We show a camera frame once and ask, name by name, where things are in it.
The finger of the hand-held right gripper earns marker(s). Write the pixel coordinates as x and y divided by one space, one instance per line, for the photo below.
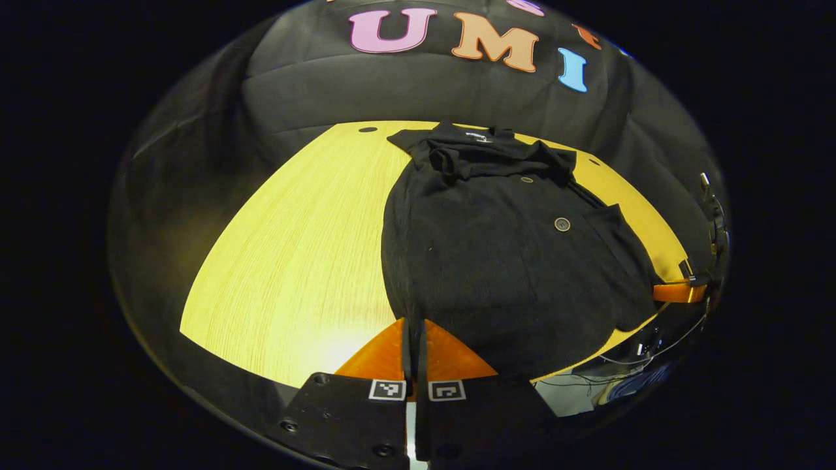
676 292

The black button shirt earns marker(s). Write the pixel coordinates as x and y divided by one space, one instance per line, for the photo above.
496 261

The black backdrop cloth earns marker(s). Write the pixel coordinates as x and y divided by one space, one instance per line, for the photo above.
326 91

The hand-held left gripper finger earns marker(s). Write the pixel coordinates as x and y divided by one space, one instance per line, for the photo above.
422 359
408 352

